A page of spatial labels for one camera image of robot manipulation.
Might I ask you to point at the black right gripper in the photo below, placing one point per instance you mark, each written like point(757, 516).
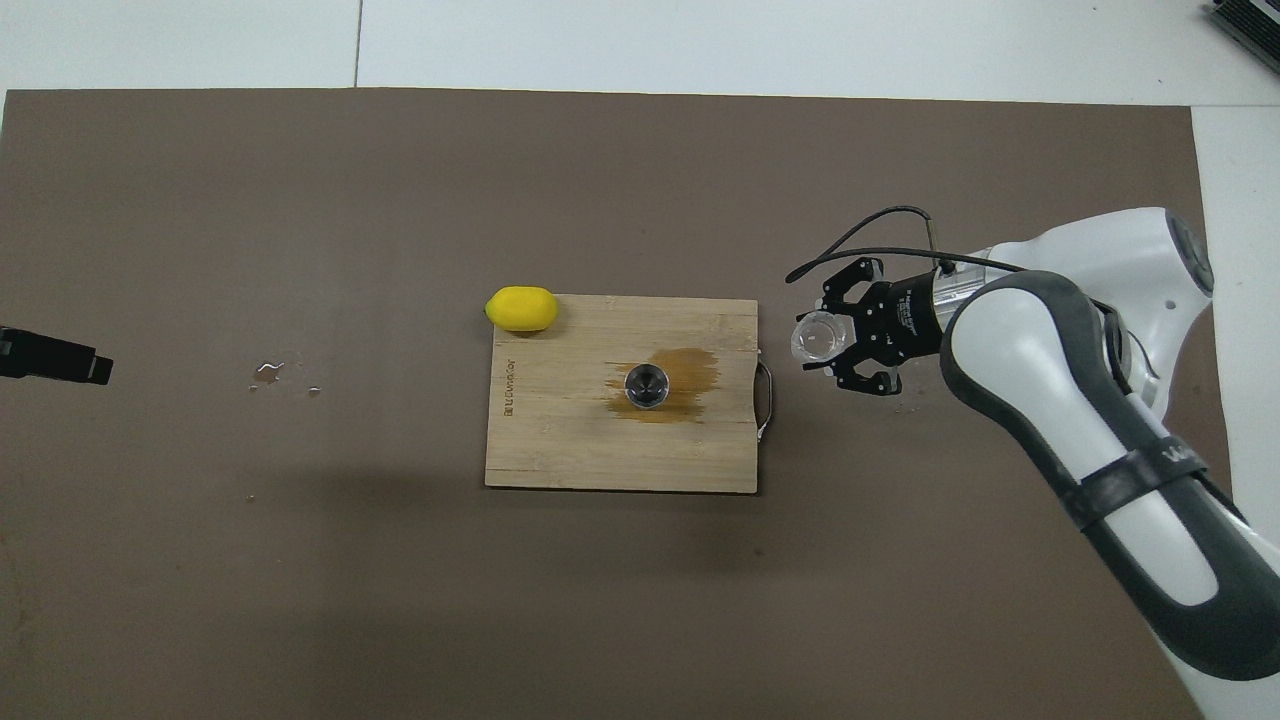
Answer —
point(900, 320)

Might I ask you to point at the small clear glass cup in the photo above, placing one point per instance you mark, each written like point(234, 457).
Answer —
point(818, 338)

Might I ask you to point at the metal double jigger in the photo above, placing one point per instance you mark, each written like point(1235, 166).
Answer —
point(647, 387)

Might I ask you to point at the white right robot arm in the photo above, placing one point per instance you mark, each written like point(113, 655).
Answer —
point(1020, 350)

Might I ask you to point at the wooden cutting board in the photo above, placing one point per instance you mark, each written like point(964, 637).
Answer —
point(560, 440)

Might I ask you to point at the yellow lemon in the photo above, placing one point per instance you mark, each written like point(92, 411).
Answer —
point(522, 309)

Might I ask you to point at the brown table mat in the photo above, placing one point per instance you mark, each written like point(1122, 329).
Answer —
point(640, 600)

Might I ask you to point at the dark grey ribbed device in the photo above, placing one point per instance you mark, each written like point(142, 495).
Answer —
point(1255, 20)

